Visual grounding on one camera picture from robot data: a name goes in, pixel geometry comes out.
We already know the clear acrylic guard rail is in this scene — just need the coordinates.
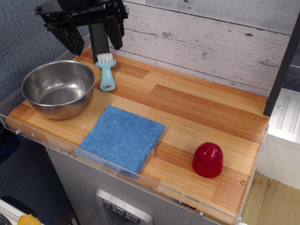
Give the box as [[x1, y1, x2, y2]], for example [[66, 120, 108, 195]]
[[0, 115, 259, 225]]

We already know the silver dispenser button panel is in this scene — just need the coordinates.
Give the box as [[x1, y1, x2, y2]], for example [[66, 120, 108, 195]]
[[96, 188, 153, 225]]

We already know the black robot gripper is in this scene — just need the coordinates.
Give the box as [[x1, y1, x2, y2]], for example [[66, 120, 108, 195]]
[[34, 0, 128, 56]]

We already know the black vertical post left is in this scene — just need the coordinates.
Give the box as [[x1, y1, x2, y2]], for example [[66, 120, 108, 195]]
[[89, 23, 110, 63]]

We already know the black vertical post right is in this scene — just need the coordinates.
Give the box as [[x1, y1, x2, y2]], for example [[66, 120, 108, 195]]
[[263, 15, 300, 117]]

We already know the blue microfiber cloth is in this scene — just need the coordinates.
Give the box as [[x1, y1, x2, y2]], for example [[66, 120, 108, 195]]
[[75, 105, 165, 178]]

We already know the yellow object at corner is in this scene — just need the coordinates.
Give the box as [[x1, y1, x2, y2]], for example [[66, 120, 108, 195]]
[[17, 214, 42, 225]]

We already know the teal scrub brush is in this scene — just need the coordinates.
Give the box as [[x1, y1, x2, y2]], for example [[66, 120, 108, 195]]
[[95, 53, 117, 91]]

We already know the black vertical post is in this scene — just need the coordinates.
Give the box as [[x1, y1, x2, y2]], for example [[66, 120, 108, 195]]
[[263, 15, 300, 117], [89, 23, 110, 63]]

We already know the red plastic dome cup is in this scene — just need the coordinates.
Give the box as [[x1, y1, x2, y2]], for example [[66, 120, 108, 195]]
[[192, 142, 224, 178]]

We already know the white ridged box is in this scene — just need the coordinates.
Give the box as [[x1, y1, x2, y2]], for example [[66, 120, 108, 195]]
[[266, 88, 300, 144]]

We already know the stainless steel bowl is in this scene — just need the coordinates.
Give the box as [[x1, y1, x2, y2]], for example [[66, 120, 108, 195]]
[[21, 60, 96, 120]]

